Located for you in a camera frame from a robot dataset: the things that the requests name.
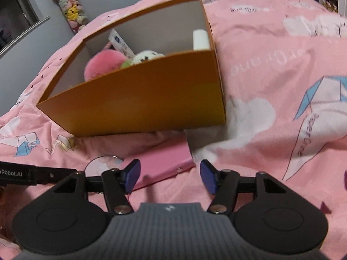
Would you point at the white rectangular box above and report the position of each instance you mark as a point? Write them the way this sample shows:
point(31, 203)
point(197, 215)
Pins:
point(201, 40)

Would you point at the white crochet doll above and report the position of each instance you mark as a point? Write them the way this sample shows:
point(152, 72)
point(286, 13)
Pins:
point(146, 56)

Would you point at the pink notebook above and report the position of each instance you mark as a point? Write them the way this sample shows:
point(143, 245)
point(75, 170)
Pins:
point(162, 162)

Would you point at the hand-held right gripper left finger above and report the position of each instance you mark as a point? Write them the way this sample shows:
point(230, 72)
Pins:
point(132, 174)

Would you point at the window frame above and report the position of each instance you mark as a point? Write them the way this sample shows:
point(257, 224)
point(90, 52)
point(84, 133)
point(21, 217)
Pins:
point(16, 13)

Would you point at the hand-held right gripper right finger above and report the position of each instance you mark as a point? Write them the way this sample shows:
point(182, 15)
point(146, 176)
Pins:
point(208, 176)

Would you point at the orange cardboard box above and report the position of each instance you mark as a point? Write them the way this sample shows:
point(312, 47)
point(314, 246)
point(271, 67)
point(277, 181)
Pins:
point(135, 100)

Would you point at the pink plush ball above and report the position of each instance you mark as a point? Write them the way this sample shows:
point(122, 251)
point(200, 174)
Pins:
point(103, 65)

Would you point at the small green plush piece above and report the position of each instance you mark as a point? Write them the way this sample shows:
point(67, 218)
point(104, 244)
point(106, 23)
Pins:
point(127, 64)

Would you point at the clear tube of plush toys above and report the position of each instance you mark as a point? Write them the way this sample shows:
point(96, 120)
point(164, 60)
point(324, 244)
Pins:
point(71, 10)

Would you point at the white printed packet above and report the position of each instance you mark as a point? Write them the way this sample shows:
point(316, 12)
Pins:
point(119, 42)

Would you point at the row of yellow bottles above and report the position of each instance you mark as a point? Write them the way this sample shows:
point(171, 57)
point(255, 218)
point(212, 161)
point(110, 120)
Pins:
point(329, 5)

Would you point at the pink printed blanket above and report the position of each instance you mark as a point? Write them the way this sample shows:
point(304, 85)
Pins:
point(271, 86)

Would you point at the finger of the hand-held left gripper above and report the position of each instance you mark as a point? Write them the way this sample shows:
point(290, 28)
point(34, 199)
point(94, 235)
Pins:
point(54, 175)

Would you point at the round shiny disc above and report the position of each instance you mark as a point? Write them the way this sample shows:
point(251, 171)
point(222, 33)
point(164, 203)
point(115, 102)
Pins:
point(105, 165)

